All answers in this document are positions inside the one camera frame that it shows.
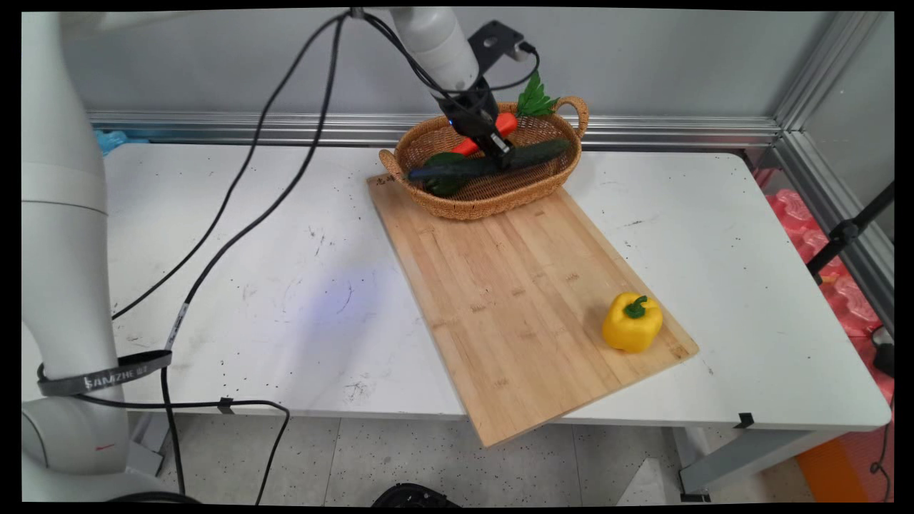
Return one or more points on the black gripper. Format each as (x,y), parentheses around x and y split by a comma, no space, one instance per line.
(471,111)

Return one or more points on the dark green toy cucumber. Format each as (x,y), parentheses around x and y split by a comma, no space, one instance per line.
(543,151)

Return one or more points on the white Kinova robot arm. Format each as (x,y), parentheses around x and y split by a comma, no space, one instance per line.
(64,214)

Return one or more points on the woven wicker basket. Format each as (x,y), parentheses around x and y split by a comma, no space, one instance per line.
(485,207)

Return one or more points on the orange toy carrot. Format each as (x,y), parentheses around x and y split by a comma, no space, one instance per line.
(535,100)

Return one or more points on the green toy bell pepper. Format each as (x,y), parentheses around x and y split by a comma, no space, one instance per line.
(443,187)

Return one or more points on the bamboo cutting board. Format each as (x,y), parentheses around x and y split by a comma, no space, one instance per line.
(514,307)

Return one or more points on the yellow toy bell pepper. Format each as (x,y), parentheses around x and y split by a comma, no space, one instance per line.
(632,332)

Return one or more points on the pink foam mat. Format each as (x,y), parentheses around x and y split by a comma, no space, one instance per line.
(800,221)

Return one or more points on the black tripod stand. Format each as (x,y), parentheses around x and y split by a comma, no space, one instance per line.
(842,234)

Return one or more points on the black round object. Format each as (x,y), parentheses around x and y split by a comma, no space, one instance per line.
(414,496)

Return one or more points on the black tape tab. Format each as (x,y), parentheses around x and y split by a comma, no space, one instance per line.
(226,405)
(744,420)

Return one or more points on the grey metal table leg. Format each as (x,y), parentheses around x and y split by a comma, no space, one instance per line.
(750,457)
(151,446)

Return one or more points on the blue foam mat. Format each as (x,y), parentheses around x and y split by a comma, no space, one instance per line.
(107,139)

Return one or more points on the orange floor mat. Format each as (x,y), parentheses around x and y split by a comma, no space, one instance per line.
(832,471)

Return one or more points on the silver black wrist camera box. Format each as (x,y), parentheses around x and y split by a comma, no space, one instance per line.
(496,39)

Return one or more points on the aluminium frame rail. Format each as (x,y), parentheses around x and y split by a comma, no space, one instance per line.
(821,68)
(835,203)
(643,132)

